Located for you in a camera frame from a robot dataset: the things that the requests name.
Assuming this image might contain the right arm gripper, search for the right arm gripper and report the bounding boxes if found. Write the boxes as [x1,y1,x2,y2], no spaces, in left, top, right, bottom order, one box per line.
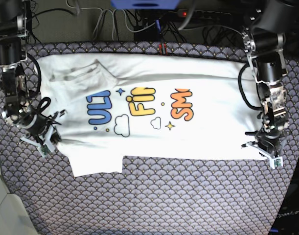
[11,97,63,144]

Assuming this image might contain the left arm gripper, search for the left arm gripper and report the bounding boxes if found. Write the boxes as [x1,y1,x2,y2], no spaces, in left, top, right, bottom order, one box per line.
[245,129,280,156]

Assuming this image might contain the white printed T-shirt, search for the white printed T-shirt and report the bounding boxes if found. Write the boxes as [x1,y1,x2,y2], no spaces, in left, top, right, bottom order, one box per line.
[38,53,261,177]

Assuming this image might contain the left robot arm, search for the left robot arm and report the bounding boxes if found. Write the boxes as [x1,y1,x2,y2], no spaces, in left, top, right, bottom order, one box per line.
[238,0,299,160]

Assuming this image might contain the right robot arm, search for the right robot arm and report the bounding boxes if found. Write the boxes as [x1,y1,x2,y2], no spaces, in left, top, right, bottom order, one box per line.
[0,0,63,146]

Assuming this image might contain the black device with logo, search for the black device with logo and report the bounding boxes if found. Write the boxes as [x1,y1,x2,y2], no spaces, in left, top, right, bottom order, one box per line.
[269,181,299,235]

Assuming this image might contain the patterned fan-print tablecloth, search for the patterned fan-print tablecloth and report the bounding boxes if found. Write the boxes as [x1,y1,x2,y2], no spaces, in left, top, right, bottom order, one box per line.
[0,42,299,235]

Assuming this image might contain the red table clamp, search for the red table clamp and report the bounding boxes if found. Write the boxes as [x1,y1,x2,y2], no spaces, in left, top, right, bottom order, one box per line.
[158,43,167,55]

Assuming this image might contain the blue box at top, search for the blue box at top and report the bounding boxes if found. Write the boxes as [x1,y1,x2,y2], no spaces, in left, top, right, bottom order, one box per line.
[111,0,180,10]

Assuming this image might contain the black power strip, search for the black power strip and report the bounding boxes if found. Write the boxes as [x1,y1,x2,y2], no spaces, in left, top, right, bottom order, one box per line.
[190,10,232,23]

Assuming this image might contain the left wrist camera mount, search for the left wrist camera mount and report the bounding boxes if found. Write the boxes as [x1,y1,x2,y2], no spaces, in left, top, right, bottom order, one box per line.
[241,141,284,169]

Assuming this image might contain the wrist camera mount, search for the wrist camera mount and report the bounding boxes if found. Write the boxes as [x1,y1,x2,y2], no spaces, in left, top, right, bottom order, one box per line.
[20,110,67,158]
[241,141,284,169]

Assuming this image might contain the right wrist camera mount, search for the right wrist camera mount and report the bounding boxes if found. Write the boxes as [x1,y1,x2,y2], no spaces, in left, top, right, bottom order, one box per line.
[20,110,67,158]

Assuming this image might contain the white cable on floor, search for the white cable on floor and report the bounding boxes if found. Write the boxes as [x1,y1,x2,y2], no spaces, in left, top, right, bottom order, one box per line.
[66,0,157,41]

